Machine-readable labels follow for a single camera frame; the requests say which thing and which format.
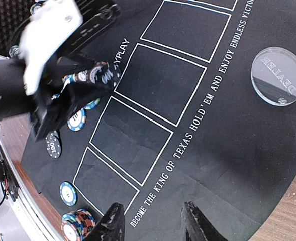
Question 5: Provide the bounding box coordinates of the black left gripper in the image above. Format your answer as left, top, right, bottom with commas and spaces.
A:
0, 1, 121, 140

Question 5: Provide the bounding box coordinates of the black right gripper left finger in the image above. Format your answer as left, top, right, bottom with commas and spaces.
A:
84, 202, 125, 241

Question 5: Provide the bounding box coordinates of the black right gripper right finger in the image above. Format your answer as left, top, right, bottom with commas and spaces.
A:
181, 201, 222, 240

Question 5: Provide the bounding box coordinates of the mixed colour chip stack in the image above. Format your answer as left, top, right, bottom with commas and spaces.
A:
61, 209, 96, 241

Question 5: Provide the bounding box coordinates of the dark dealer button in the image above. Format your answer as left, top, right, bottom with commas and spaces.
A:
250, 47, 296, 107

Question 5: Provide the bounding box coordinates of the black hundred chip stack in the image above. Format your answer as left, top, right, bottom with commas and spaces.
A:
62, 61, 121, 89

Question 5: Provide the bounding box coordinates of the aluminium poker chip case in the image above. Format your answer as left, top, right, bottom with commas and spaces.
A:
0, 0, 35, 56

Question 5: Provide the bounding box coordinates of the black poker play mat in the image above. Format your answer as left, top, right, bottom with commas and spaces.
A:
22, 1, 296, 240

